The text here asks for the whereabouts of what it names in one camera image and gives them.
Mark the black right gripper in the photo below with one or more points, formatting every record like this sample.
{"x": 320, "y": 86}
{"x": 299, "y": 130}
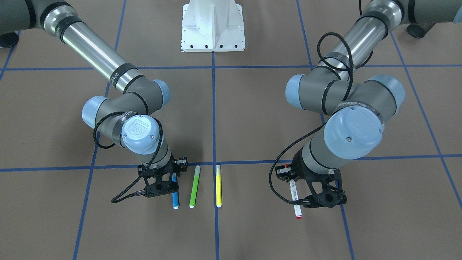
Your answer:
{"x": 181, "y": 163}

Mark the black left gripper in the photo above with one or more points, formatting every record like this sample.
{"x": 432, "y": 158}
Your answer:
{"x": 298, "y": 161}

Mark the blue marker pen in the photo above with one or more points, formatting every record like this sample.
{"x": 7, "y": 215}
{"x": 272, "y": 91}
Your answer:
{"x": 175, "y": 195}

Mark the red marker pen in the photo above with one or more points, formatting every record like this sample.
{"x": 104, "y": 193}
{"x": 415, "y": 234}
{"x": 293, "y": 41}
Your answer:
{"x": 294, "y": 194}

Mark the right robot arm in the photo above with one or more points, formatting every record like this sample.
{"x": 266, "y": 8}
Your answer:
{"x": 125, "y": 121}

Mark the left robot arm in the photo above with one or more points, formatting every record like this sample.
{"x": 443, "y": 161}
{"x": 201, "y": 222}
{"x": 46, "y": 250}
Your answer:
{"x": 358, "y": 111}

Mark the green marker pen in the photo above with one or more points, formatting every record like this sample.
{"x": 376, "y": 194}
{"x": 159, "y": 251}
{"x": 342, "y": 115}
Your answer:
{"x": 195, "y": 185}

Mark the yellow marker pen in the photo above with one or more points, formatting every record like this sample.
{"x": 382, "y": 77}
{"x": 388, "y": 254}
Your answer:
{"x": 218, "y": 186}

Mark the far black mesh cup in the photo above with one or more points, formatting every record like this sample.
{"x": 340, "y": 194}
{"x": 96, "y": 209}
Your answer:
{"x": 419, "y": 30}

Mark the black mesh cup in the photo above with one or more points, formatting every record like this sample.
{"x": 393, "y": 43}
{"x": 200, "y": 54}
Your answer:
{"x": 419, "y": 30}
{"x": 8, "y": 40}

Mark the near black mesh cup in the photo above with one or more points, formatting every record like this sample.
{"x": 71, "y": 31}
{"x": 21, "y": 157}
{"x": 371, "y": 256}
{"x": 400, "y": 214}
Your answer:
{"x": 8, "y": 40}

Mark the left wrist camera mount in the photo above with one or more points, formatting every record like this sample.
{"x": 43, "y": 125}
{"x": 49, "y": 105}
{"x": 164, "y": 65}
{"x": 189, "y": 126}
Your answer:
{"x": 330, "y": 196}

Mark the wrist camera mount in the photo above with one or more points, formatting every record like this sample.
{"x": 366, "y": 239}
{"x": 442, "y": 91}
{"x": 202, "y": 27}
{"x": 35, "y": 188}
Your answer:
{"x": 160, "y": 187}
{"x": 330, "y": 196}

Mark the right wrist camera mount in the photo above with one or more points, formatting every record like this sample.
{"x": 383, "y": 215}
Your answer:
{"x": 160, "y": 187}

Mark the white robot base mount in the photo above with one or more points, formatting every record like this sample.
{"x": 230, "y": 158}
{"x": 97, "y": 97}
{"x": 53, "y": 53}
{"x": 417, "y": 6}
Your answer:
{"x": 212, "y": 26}

